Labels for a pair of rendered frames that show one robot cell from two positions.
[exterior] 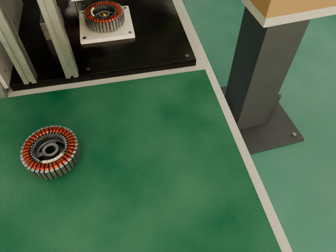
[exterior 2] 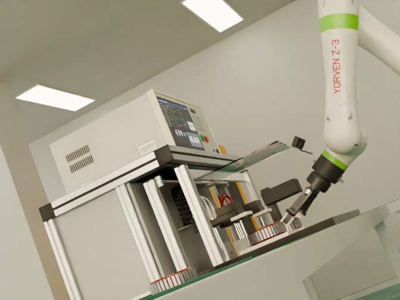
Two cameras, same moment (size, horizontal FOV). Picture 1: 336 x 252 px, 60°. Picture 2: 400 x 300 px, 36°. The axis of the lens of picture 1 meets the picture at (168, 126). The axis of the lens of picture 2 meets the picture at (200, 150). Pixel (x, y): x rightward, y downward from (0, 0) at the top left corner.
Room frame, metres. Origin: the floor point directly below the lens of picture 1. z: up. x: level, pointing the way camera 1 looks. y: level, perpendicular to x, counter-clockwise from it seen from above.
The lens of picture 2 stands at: (-0.87, -0.61, 0.75)
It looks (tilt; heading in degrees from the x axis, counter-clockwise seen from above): 11 degrees up; 29
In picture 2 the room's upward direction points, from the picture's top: 23 degrees counter-clockwise
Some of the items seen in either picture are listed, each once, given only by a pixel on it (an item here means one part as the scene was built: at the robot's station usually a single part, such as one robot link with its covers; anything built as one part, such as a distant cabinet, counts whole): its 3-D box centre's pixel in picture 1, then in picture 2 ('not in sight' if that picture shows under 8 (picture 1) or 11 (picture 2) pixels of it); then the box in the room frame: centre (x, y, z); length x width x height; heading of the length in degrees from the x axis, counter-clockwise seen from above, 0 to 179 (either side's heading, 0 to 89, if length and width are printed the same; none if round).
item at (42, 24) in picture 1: (52, 23); (222, 253); (0.72, 0.32, 0.80); 0.08 x 0.05 x 0.06; 12
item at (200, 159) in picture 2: not in sight; (153, 185); (0.80, 0.52, 1.09); 0.68 x 0.44 x 0.05; 12
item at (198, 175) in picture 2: not in sight; (219, 176); (0.85, 0.30, 1.03); 0.62 x 0.01 x 0.03; 12
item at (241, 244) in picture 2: not in sight; (245, 246); (0.96, 0.37, 0.80); 0.08 x 0.05 x 0.06; 12
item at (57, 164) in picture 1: (51, 151); (173, 282); (0.32, 0.24, 0.77); 0.11 x 0.11 x 0.04
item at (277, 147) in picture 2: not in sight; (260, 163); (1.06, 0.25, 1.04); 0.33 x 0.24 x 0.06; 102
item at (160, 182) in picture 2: not in sight; (196, 182); (0.83, 0.38, 1.04); 0.62 x 0.02 x 0.03; 12
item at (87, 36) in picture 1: (106, 23); (269, 241); (0.75, 0.18, 0.78); 0.15 x 0.15 x 0.01; 12
